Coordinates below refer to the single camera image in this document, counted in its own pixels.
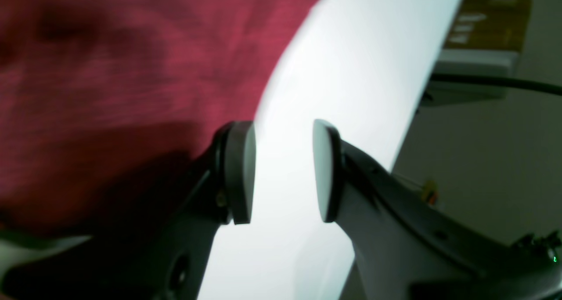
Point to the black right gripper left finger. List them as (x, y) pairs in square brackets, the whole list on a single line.
[(158, 247)]

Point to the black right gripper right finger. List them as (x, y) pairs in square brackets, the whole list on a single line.
[(405, 250)]

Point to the dark red long-sleeve shirt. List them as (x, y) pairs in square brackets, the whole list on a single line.
[(92, 89)]

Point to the brown cardboard box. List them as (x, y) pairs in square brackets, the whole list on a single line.
[(492, 25)]

